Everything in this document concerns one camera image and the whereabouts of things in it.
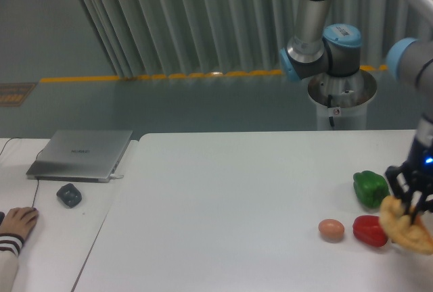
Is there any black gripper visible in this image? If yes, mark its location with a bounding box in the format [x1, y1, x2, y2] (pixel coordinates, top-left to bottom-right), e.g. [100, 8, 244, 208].
[385, 128, 432, 224]

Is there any triangular golden bread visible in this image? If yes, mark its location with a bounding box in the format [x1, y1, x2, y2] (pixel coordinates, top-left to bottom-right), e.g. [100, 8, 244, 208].
[379, 195, 432, 256]

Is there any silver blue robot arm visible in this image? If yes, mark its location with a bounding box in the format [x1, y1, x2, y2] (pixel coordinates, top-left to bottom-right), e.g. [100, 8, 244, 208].
[279, 0, 432, 217]

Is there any white striped sleeve forearm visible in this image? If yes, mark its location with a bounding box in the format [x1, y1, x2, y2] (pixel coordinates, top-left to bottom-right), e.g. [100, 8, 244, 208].
[1, 233, 24, 291]

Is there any person's bare hand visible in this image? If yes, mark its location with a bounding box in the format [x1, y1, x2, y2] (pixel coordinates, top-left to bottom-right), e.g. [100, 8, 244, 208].
[1, 207, 39, 241]

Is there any green bell pepper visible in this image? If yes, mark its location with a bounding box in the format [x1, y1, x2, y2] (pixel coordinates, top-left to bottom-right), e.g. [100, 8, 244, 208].
[352, 170, 390, 209]

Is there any red bell pepper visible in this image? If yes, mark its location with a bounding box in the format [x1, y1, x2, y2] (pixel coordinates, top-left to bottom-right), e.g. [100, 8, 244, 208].
[352, 215, 388, 247]

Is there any brown egg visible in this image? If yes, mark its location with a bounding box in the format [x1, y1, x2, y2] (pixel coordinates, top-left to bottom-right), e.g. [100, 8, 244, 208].
[318, 219, 345, 241]

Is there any white usb plug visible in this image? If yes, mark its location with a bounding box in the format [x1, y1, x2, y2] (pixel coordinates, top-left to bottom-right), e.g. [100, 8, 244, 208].
[110, 174, 124, 180]

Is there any grey pleated curtain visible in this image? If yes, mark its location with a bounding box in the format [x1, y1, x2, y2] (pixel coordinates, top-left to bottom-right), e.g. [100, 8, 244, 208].
[81, 0, 432, 78]

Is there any silver closed laptop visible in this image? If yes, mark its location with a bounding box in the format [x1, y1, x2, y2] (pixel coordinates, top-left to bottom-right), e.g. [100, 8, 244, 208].
[26, 130, 133, 183]

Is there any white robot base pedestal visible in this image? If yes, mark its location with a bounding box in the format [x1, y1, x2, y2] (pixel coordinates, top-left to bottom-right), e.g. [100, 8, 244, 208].
[307, 70, 378, 130]

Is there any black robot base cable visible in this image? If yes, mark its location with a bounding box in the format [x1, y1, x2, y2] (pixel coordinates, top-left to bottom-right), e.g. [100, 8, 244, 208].
[326, 94, 336, 129]

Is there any black mouse cable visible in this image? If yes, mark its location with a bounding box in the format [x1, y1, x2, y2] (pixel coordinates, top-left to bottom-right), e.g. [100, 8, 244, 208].
[0, 137, 51, 210]

